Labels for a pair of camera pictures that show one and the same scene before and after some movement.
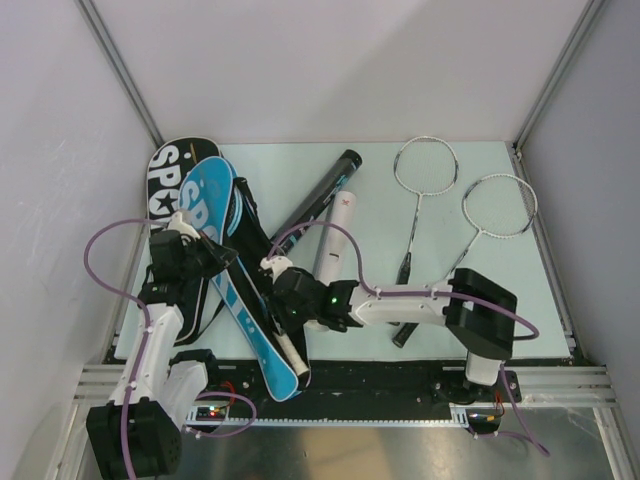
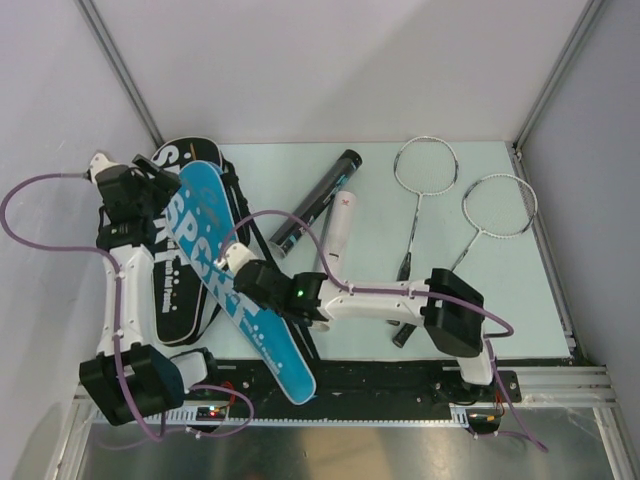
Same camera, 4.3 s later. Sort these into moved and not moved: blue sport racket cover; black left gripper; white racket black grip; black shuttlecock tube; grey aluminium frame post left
Moved: blue sport racket cover; black left gripper
Not moved: grey aluminium frame post left; black shuttlecock tube; white racket black grip
